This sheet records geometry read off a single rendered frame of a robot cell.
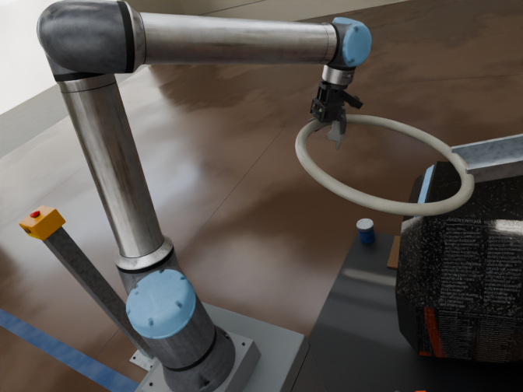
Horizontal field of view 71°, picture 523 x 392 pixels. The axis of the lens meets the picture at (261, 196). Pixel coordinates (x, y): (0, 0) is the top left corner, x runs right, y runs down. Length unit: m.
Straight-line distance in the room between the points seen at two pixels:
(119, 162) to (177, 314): 0.35
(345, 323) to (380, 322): 0.18
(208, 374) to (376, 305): 1.34
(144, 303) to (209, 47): 0.55
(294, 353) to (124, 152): 0.67
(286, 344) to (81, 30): 0.87
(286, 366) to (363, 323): 1.07
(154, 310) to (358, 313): 1.45
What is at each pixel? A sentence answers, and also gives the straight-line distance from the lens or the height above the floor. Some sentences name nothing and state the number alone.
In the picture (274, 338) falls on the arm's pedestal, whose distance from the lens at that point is 1.12.
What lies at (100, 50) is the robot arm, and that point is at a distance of 0.69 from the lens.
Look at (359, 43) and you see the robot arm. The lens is 0.92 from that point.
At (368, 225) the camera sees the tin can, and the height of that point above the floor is 0.15.
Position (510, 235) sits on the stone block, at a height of 0.77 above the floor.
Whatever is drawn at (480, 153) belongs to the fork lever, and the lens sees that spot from 1.25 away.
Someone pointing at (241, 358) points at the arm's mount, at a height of 0.93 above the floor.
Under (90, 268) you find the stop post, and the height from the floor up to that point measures 0.73.
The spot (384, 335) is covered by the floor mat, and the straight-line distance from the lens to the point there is 2.05.
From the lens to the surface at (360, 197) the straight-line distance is 0.89.
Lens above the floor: 1.77
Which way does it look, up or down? 35 degrees down
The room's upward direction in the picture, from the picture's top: 20 degrees counter-clockwise
